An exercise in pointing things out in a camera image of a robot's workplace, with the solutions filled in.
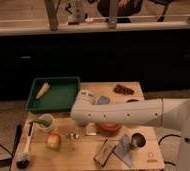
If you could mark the dark purple bowl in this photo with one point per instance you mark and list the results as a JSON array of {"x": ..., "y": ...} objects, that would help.
[{"x": 132, "y": 100}]

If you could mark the wooden table frame leg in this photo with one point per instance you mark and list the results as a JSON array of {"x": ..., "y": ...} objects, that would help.
[{"x": 51, "y": 14}]

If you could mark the blue sponge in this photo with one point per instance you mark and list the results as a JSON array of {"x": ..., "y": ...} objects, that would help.
[{"x": 103, "y": 100}]

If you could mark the yellow corn cob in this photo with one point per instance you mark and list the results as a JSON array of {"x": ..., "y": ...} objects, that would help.
[{"x": 45, "y": 87}]

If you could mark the red yellow apple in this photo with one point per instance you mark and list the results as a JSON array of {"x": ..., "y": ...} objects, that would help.
[{"x": 53, "y": 141}]

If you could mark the silver metal fork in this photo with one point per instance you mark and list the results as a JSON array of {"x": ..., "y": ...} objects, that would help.
[{"x": 73, "y": 136}]

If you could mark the orange bowl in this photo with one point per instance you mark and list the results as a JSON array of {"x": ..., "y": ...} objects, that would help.
[{"x": 110, "y": 128}]

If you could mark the green plastic tray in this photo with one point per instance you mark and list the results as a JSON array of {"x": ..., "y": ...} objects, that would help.
[{"x": 59, "y": 98}]

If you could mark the wooden post middle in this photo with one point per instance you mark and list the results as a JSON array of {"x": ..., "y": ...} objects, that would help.
[{"x": 113, "y": 11}]

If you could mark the wooden block eraser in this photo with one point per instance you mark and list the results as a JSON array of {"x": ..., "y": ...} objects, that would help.
[{"x": 104, "y": 152}]

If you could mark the small metal cup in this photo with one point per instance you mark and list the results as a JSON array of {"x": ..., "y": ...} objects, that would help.
[{"x": 137, "y": 141}]

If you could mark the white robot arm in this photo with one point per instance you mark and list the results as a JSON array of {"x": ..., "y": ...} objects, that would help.
[{"x": 167, "y": 113}]

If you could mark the white cup with green item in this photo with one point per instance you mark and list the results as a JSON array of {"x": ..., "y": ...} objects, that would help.
[{"x": 45, "y": 123}]

